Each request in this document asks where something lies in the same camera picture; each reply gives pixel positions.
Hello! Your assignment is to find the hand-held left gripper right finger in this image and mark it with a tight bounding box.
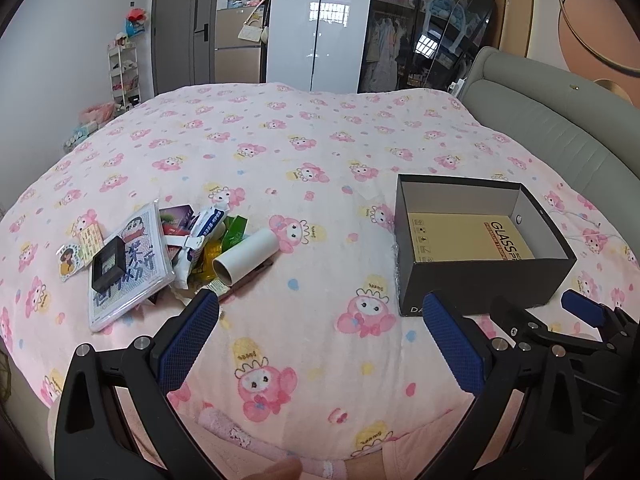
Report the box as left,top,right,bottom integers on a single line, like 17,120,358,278
424,291,596,480

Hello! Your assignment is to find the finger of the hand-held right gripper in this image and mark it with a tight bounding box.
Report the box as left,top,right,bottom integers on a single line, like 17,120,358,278
561,290,640,346
491,296,552,348

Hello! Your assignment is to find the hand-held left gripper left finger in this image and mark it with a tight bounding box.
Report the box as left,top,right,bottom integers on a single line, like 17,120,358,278
54,289,236,480

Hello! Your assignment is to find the black cardboard box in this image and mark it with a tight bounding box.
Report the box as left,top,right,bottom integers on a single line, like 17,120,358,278
393,173,579,317

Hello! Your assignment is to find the black gradient screen protector box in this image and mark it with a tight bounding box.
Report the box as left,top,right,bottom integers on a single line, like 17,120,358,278
159,204,197,237

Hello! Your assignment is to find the white plastic packet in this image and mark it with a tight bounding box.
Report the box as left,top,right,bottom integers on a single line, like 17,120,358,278
172,245,207,290

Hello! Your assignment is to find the cartoon print zip pouch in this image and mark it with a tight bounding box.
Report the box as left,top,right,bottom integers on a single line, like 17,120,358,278
88,203,176,334

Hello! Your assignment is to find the yellow plastic packet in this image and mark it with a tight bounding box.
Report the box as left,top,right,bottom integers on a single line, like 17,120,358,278
191,240,222,282

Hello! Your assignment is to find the clear plastic wrap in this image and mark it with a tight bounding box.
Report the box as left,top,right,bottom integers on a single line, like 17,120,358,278
391,242,404,303

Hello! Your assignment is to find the white cardboard tube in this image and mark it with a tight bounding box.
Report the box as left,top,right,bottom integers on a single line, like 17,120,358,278
212,228,280,286

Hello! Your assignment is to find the yellow flat packet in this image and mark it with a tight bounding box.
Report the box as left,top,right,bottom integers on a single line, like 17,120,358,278
407,212,539,264

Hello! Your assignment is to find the small black square box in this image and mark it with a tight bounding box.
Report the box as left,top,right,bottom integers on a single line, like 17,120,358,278
91,238,126,291

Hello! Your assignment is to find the green foil packet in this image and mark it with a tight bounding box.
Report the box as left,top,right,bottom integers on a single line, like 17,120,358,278
220,214,250,254

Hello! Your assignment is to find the white wipes packet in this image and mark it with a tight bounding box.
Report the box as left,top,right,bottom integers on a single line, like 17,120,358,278
187,205,230,243

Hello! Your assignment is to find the yellow label card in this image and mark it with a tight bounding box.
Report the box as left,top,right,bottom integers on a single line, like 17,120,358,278
74,224,104,266

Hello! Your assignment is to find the cartoon girl sticker card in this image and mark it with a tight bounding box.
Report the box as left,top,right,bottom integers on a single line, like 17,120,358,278
55,243,86,279

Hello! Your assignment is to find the grey padded headboard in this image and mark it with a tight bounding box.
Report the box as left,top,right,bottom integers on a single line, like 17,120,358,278
457,46,640,241

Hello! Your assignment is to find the pink printed blanket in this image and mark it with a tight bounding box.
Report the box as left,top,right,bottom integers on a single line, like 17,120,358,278
0,81,640,461

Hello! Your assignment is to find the white shelf rack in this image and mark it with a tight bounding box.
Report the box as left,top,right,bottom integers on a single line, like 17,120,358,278
107,42,142,111

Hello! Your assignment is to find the beige refrigerator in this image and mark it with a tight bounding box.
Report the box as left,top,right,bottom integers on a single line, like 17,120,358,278
214,7,266,85

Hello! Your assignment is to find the black oval board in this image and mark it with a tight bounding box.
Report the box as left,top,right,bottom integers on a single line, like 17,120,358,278
410,0,496,92

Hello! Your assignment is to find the grey door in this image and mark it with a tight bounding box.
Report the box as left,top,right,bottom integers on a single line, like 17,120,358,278
151,0,221,97

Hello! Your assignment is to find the dark glass display cabinet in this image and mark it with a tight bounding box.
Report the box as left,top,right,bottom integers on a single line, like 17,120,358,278
357,0,469,94

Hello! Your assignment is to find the white hanging bag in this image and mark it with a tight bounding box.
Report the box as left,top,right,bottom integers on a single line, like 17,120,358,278
238,9,271,44

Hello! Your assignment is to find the red and blue plush toy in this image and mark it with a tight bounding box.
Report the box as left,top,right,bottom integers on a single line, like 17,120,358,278
124,7,147,39

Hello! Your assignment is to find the white wardrobe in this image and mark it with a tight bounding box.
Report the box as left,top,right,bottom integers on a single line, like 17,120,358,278
265,0,374,94

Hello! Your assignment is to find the white cable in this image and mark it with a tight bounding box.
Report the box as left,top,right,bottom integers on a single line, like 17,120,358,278
554,206,607,242

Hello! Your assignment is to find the round gold wall ring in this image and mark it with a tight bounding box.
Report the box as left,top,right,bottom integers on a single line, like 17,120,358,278
557,0,640,73

